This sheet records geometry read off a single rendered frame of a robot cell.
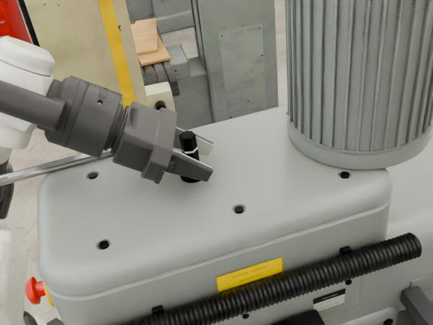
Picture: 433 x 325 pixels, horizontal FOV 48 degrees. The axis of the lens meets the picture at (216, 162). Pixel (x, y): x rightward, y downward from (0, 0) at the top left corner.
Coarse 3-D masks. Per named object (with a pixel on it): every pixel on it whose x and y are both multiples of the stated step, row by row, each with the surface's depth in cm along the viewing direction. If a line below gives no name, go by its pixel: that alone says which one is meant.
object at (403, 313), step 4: (432, 300) 90; (400, 312) 101; (404, 312) 100; (408, 312) 98; (400, 316) 102; (404, 316) 100; (408, 316) 98; (400, 320) 102; (404, 320) 100; (408, 320) 99; (412, 320) 97; (396, 324) 104; (400, 324) 103; (404, 324) 101; (408, 324) 99; (412, 324) 97; (416, 324) 96
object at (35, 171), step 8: (104, 152) 73; (64, 160) 73; (72, 160) 73; (80, 160) 72; (88, 160) 73; (32, 168) 72; (40, 168) 72; (48, 168) 72; (56, 168) 72; (64, 168) 72; (0, 176) 71; (8, 176) 71; (16, 176) 71; (24, 176) 71; (32, 176) 71; (0, 184) 70
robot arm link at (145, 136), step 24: (96, 96) 59; (120, 96) 61; (96, 120) 58; (120, 120) 61; (144, 120) 63; (168, 120) 65; (72, 144) 60; (96, 144) 59; (120, 144) 60; (144, 144) 60; (168, 144) 61; (144, 168) 61
